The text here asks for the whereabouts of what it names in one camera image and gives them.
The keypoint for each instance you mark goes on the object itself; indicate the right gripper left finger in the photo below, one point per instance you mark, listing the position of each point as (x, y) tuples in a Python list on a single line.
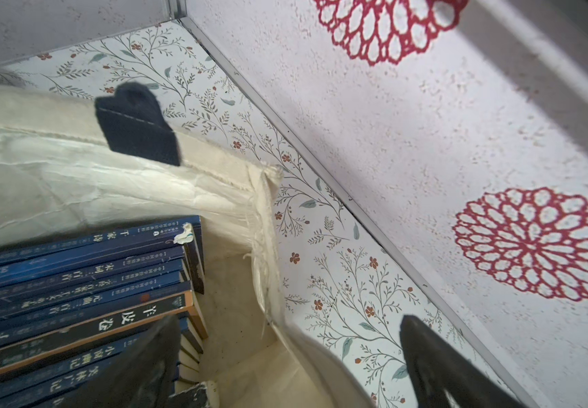
[(140, 376)]

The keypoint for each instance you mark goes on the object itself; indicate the cream canvas tote bag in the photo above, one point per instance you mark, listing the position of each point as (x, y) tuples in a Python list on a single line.
[(66, 164)]

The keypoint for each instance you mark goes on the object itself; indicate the stack of blue books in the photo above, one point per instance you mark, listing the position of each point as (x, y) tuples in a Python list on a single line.
[(69, 309)]

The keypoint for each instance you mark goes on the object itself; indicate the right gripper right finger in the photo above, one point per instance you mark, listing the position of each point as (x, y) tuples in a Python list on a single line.
[(439, 374)]

